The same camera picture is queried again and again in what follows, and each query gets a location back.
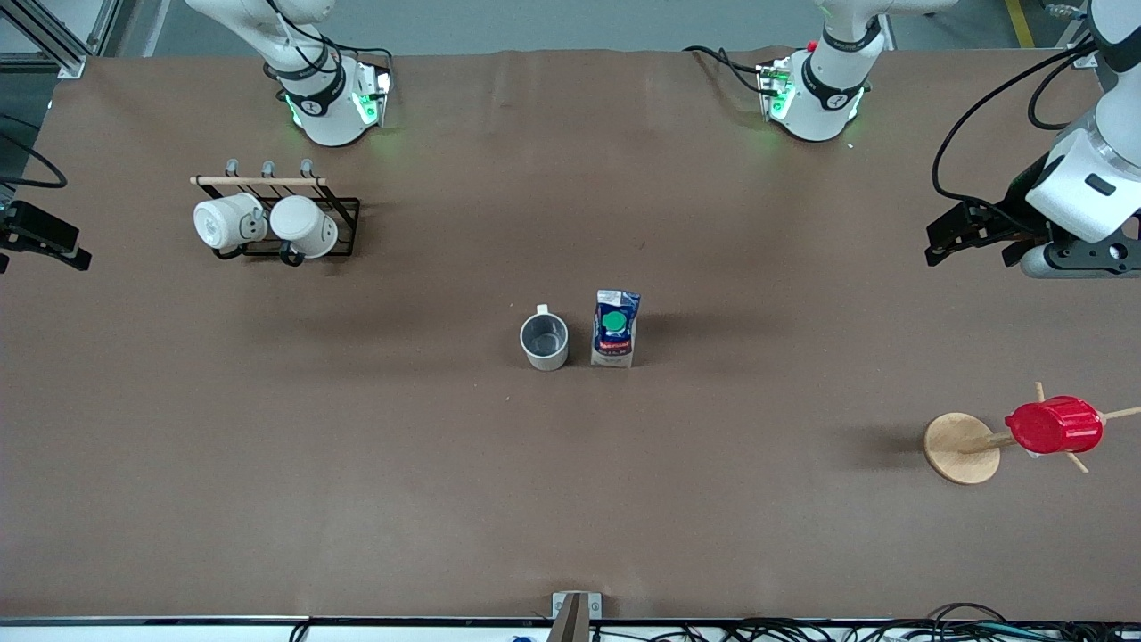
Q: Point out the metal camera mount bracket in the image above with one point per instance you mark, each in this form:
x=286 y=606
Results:
x=575 y=615

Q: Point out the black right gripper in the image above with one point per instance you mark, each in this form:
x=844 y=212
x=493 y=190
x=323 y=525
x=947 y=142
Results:
x=36 y=231

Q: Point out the plain white mug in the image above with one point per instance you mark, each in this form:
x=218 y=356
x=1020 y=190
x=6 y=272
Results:
x=303 y=227

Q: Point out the aluminium frame profile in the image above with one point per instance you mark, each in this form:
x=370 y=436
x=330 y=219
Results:
x=1083 y=61
x=71 y=64

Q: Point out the blue white milk carton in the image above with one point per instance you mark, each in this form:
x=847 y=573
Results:
x=615 y=346

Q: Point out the wooden mug tree stand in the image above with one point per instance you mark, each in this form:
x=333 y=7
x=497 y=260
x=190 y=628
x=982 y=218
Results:
x=958 y=450

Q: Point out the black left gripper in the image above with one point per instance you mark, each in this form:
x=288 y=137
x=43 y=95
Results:
x=1010 y=217

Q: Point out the brown table cover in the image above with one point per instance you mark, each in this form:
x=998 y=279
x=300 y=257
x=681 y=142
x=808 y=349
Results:
x=570 y=499

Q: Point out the white mug with face print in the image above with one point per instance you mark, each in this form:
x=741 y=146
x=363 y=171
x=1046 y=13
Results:
x=223 y=223

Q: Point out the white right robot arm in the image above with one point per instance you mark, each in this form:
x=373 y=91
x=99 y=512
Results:
x=330 y=120

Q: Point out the beige mug with grey inside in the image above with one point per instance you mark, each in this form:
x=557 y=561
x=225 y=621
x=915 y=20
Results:
x=544 y=358

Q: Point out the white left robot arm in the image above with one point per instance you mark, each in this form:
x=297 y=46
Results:
x=824 y=89

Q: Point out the red ribbed plastic cup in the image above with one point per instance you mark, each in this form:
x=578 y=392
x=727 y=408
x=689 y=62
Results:
x=1056 y=426

